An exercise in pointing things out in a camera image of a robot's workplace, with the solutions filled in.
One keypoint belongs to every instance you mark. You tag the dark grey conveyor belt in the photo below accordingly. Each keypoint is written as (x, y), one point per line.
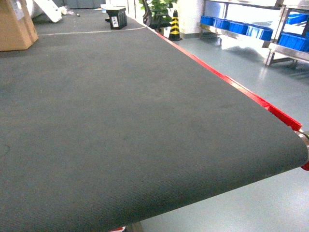
(98, 131)

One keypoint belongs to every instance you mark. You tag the yellow black traffic cone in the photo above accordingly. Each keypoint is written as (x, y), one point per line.
(174, 34)

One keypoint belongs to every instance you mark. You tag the large cardboard box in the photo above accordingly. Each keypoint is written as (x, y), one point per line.
(17, 31)

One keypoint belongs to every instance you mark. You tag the black crate with label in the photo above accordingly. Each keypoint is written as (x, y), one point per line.
(117, 17)

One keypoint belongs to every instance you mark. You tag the steel shelf rack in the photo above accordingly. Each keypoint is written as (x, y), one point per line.
(286, 39)

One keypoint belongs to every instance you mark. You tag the green potted plant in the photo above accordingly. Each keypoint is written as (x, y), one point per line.
(156, 13)

